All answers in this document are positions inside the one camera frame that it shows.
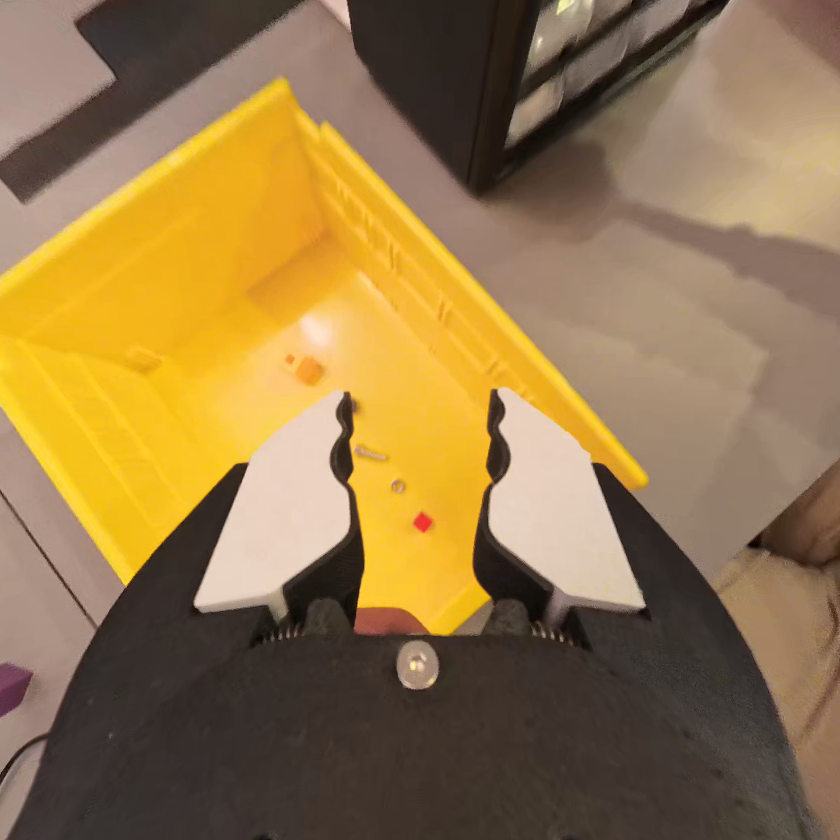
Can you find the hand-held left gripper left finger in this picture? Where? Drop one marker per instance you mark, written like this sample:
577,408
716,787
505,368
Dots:
282,525

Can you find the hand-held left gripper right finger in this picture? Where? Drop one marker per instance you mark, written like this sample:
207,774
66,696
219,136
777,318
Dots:
558,525

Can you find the small metal screw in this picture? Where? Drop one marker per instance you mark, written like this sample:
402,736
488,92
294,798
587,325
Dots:
371,453

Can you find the small red cube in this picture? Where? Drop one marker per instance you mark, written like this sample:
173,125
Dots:
423,522

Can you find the orange toy block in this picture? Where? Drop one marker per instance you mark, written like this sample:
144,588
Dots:
309,371

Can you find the yellow plastic storage bin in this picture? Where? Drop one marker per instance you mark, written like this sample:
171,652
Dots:
229,229

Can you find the black drawer cabinet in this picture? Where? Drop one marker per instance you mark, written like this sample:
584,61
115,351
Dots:
426,79

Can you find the person's trouser leg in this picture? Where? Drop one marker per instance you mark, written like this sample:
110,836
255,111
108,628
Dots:
787,643

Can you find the purple block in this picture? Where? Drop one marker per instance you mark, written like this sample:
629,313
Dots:
12,686

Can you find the black tape strip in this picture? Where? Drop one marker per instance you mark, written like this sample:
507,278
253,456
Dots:
164,39

